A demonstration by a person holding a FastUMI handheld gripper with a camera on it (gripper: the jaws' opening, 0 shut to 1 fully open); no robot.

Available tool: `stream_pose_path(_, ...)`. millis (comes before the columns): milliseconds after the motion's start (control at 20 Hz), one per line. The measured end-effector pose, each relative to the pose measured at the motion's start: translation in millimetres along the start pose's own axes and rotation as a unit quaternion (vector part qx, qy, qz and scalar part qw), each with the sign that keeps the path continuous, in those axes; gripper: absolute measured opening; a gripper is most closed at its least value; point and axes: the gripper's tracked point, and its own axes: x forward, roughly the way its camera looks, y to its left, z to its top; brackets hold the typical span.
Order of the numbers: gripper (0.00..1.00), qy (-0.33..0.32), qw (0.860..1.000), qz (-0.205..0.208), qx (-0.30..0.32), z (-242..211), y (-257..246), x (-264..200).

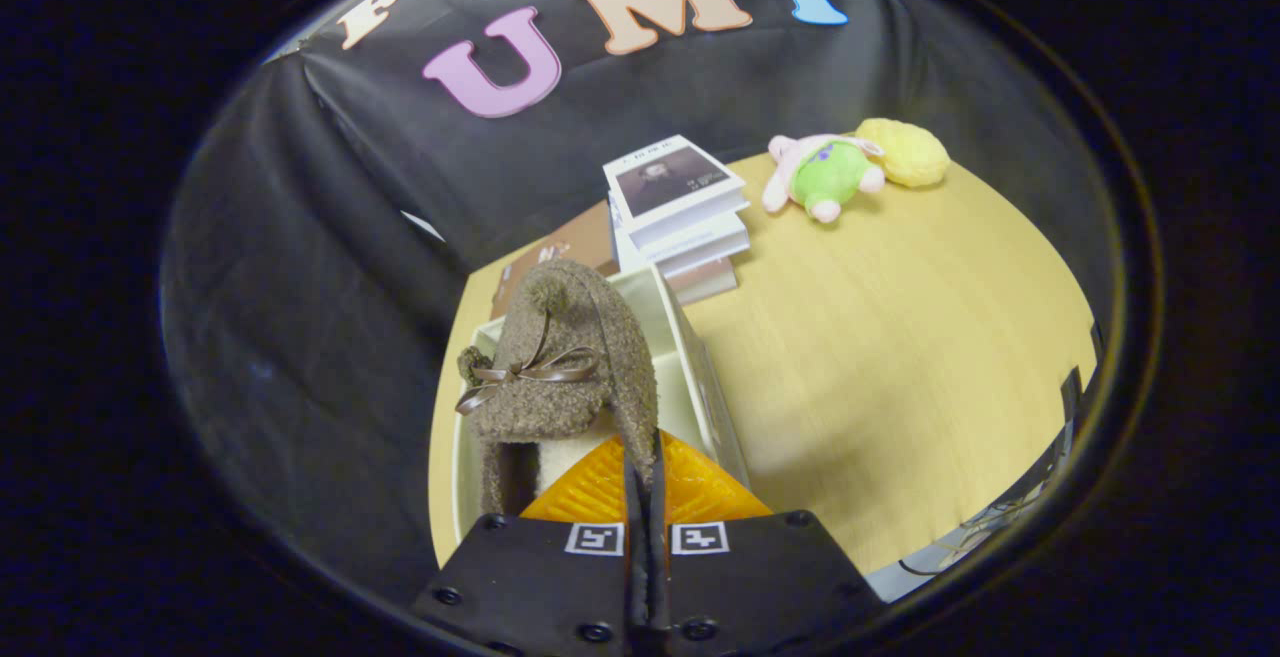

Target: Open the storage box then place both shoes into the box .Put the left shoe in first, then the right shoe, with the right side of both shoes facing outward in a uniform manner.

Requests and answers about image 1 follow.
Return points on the flat brown book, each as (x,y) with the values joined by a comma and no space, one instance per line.
(560,252)

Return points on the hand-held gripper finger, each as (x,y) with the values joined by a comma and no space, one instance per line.
(655,557)
(634,557)

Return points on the black backdrop cloth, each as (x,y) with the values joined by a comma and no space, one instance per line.
(300,237)

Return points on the grey fabric storage box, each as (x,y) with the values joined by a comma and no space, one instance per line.
(690,377)

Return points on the thick white book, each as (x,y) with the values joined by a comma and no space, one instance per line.
(690,245)

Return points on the brown fuzzy shoe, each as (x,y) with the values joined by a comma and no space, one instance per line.
(560,407)

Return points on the portrait cover book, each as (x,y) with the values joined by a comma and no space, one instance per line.
(670,180)

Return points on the yellow plush toy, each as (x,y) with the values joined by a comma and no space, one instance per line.
(905,152)

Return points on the brown-edged book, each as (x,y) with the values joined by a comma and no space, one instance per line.
(705,282)

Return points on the green and pink plush toy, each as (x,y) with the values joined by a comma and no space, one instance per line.
(825,177)

